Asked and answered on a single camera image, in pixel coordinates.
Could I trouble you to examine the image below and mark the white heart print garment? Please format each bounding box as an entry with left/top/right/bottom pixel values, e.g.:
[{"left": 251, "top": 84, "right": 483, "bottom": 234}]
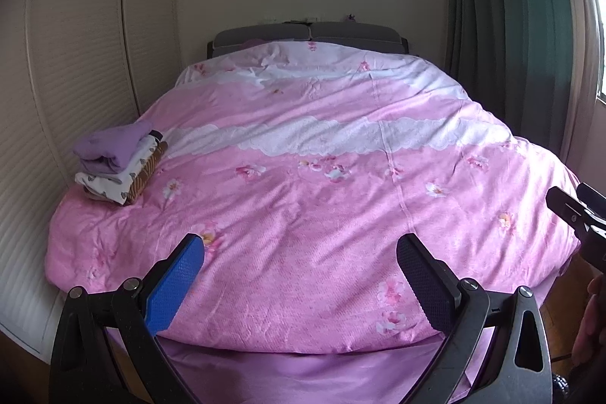
[{"left": 75, "top": 129, "right": 164, "bottom": 202}]

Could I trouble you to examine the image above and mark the purple sweatshirt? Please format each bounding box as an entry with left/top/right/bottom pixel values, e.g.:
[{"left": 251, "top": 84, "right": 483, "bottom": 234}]
[{"left": 72, "top": 121, "right": 153, "bottom": 175}]

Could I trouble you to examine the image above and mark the pink floral blanket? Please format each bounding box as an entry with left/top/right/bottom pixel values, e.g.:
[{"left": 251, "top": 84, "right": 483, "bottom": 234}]
[{"left": 45, "top": 41, "right": 582, "bottom": 355}]

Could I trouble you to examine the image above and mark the green curtain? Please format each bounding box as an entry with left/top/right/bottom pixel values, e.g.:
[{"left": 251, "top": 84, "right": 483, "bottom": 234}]
[{"left": 439, "top": 0, "right": 598, "bottom": 180}]

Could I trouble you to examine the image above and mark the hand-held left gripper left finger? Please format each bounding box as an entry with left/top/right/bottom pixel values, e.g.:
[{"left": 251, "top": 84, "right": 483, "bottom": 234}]
[{"left": 48, "top": 233, "right": 206, "bottom": 404}]

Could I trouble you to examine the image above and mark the person's right hand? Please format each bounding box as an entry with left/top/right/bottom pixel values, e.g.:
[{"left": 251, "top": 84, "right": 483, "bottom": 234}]
[{"left": 570, "top": 275, "right": 606, "bottom": 368}]

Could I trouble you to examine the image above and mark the purple bed sheet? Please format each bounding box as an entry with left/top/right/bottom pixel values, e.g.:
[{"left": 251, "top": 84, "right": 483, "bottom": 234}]
[{"left": 106, "top": 323, "right": 503, "bottom": 404}]

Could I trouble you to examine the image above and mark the grey bed headboard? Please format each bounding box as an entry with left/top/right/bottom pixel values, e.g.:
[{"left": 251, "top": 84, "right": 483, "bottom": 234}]
[{"left": 207, "top": 20, "right": 411, "bottom": 60}]

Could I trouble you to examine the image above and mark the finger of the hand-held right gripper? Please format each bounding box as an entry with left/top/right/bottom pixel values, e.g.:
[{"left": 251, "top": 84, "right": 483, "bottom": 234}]
[{"left": 545, "top": 183, "right": 606, "bottom": 239}]

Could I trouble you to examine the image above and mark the brown plaid garment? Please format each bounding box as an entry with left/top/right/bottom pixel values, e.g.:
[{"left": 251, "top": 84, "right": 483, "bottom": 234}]
[{"left": 124, "top": 141, "right": 170, "bottom": 207}]

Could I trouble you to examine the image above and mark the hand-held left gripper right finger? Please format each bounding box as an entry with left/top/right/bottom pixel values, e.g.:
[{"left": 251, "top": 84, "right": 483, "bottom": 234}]
[{"left": 396, "top": 233, "right": 553, "bottom": 404}]

